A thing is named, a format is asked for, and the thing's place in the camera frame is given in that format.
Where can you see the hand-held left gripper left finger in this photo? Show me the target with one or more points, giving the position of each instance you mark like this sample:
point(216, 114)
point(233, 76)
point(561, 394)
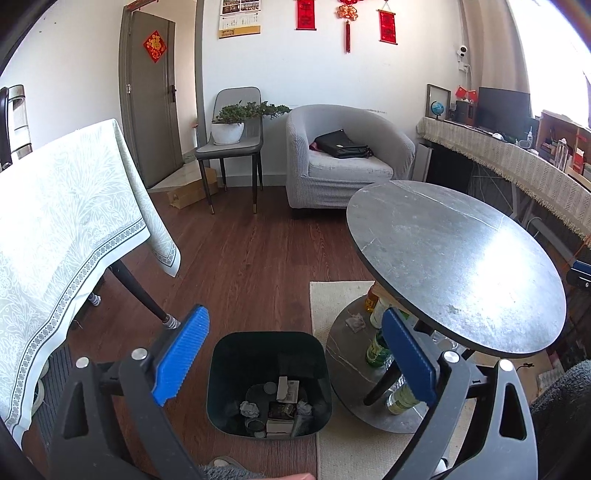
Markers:
point(182, 355)

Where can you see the crumpled tissue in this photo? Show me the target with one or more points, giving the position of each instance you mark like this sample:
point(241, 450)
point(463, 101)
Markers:
point(356, 322)

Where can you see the person's left forearm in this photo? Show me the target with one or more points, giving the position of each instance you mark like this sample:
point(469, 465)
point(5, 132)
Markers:
point(231, 473)

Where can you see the red diamond door decoration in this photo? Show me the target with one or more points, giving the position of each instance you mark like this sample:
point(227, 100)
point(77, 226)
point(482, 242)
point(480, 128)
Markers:
point(154, 46)

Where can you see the grey armchair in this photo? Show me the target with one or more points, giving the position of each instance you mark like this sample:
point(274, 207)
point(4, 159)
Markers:
point(300, 161)

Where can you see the white security camera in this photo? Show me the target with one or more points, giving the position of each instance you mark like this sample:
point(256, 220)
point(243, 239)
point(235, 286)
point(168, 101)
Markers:
point(462, 52)

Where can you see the grey marble round table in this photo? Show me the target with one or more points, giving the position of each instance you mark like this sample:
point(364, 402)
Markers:
point(438, 240)

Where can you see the person's left hand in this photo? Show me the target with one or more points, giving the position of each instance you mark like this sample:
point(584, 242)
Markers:
point(295, 477)

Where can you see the grey door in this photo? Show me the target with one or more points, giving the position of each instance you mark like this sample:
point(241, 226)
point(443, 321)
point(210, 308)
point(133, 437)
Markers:
point(152, 120)

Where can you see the grey striped floor mat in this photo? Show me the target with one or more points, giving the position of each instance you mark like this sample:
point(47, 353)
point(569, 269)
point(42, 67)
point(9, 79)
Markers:
point(55, 406)

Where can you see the wooden picture frame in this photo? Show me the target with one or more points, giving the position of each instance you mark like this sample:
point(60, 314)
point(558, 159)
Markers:
point(438, 93)

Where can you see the red hanging scroll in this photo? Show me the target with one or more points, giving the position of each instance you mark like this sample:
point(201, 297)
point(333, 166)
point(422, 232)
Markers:
point(388, 26)
point(305, 14)

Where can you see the black bag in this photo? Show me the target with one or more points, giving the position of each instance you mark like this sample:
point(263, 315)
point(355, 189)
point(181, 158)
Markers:
point(339, 144)

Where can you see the potted bonsai white pot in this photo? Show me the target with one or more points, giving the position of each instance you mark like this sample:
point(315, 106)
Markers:
point(227, 132)

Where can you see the white flat panel appliance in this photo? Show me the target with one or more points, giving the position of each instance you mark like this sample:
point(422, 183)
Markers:
point(421, 161)

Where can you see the small blue globe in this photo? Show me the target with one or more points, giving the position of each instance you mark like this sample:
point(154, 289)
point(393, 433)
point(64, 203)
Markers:
point(437, 110)

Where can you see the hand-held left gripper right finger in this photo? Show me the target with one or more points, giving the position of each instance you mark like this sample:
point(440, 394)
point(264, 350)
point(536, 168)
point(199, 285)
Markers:
point(406, 353)

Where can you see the wooden bookshelf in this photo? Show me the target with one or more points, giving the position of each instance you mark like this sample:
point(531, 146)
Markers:
point(563, 138)

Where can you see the crumpled silver foil wrapper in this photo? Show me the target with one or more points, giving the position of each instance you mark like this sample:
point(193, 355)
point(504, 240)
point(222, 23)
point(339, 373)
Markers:
point(303, 408)

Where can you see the brown wooden speaker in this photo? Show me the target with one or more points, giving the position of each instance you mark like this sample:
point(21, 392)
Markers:
point(465, 112)

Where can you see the white plastic jar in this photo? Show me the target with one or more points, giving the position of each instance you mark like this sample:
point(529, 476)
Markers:
point(381, 311)

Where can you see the person's right forearm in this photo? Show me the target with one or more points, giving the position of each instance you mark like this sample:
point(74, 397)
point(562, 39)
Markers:
point(563, 406)

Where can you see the white cardboard box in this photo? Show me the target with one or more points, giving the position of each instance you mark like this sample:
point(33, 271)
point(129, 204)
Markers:
point(288, 390)

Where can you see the dark green trash bin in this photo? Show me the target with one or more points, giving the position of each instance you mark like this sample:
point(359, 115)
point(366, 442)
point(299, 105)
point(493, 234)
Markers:
point(231, 360)

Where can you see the grey upholstered chair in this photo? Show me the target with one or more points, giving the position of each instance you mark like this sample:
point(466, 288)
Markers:
point(231, 147)

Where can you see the black monitor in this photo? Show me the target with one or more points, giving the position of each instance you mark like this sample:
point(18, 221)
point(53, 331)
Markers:
point(503, 108)

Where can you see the small red flags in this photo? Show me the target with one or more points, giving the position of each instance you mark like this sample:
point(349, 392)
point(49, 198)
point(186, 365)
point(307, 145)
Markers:
point(466, 93)

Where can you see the blue black folding chair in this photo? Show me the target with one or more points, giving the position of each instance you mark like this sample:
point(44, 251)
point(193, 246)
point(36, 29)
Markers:
point(579, 274)

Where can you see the red knot ornament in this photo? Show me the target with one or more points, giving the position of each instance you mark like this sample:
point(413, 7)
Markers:
point(347, 11)

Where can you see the white slipper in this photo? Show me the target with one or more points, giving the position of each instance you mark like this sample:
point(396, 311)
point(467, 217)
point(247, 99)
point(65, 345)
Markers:
point(40, 397)

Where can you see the wall calendar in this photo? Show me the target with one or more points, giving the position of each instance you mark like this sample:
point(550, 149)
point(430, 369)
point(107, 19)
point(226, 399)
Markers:
point(240, 21)

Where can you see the grey dining chair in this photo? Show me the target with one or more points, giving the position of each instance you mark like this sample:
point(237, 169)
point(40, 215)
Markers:
point(18, 124)

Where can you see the green glass bottle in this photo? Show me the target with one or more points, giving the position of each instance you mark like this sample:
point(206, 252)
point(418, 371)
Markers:
point(377, 353)

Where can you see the brown cardboard box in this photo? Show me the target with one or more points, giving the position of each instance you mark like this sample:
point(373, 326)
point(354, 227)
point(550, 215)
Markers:
point(189, 196)

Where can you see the crumpled white paper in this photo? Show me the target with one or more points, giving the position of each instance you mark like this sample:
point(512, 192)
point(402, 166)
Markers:
point(249, 409)

